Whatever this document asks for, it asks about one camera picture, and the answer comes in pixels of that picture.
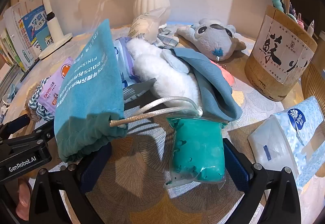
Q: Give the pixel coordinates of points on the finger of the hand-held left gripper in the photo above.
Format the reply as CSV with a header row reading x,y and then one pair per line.
x,y
17,123
44,132

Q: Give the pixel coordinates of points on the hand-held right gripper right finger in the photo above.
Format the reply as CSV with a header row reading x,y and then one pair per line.
x,y
236,163

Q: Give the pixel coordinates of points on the green clay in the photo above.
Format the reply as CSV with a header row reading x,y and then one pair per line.
x,y
198,148

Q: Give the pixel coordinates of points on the white desk lamp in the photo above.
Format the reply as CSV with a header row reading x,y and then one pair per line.
x,y
54,26

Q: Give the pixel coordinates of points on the person's left hand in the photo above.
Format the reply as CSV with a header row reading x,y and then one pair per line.
x,y
24,196

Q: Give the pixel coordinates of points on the blue-grey cloth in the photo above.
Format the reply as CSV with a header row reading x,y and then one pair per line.
x,y
210,79

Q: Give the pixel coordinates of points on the blue tissue pack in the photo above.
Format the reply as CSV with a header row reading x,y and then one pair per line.
x,y
292,137

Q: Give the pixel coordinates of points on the row of books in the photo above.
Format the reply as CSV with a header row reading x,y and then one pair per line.
x,y
28,28

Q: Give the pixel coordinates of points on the grey plush toy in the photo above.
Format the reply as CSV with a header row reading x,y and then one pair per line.
x,y
213,38

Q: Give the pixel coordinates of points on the purple snack packet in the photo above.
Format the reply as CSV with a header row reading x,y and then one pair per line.
x,y
53,89

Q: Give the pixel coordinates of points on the bamboo pen holder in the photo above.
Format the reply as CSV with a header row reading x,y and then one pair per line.
x,y
276,61

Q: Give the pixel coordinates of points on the pink soft item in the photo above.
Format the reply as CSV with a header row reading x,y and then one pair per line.
x,y
226,75

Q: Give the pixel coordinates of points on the clear plastic bag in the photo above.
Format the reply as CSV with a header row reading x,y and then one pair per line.
x,y
147,25

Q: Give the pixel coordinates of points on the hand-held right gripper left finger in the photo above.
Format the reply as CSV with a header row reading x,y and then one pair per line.
x,y
92,170

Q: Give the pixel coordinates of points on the blue white packet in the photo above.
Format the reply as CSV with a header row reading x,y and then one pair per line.
x,y
121,61

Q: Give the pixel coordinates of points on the pink bottle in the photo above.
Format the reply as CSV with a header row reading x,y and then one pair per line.
x,y
300,22

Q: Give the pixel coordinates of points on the checked fabric bow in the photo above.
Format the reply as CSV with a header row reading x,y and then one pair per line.
x,y
167,41

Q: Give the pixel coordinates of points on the checked hair scrunchie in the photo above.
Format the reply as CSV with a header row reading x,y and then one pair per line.
x,y
38,109

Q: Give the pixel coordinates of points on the white plush toy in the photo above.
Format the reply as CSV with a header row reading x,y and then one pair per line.
x,y
157,71

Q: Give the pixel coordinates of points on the white pen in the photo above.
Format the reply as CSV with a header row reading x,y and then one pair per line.
x,y
311,27

